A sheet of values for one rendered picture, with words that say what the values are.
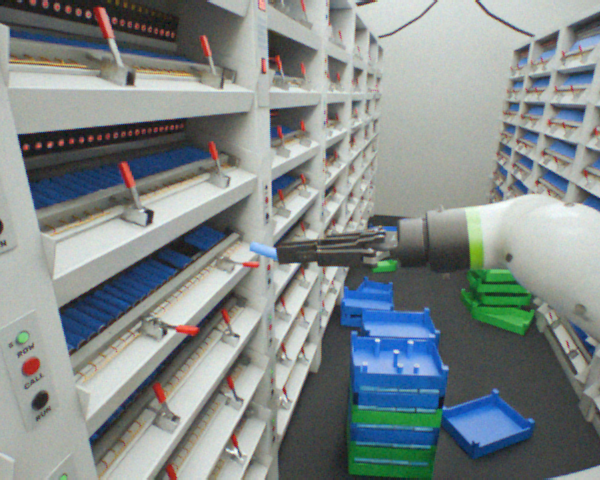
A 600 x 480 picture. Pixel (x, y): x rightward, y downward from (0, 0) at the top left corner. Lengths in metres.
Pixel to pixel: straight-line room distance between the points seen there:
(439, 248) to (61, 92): 0.49
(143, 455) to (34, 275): 0.41
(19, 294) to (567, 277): 0.54
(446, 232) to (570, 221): 0.17
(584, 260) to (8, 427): 0.58
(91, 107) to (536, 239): 0.51
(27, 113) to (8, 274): 0.16
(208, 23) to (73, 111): 0.56
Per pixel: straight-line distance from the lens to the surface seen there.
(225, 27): 1.01
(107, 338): 0.66
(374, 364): 1.51
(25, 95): 0.48
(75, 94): 0.52
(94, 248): 0.56
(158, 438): 0.81
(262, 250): 0.68
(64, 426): 0.57
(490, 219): 0.60
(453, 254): 0.59
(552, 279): 0.48
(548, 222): 0.48
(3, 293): 0.47
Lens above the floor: 1.31
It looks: 20 degrees down
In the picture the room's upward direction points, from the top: straight up
